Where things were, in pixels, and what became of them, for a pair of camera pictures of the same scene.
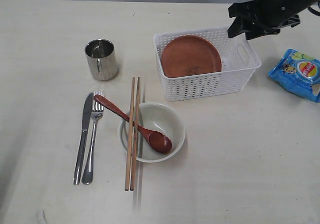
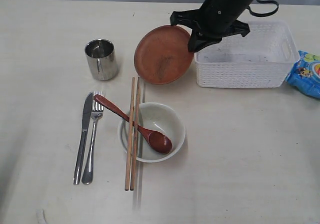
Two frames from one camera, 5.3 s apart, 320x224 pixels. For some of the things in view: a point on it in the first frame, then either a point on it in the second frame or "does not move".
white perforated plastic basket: (197, 63) → (265, 58)
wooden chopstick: (128, 152) does not move
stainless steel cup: (101, 59) does not move
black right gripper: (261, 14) → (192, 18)
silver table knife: (82, 145) does not move
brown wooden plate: (188, 55) → (162, 56)
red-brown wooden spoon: (157, 141) does not move
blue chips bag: (299, 73) does not move
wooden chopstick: (134, 146) does not move
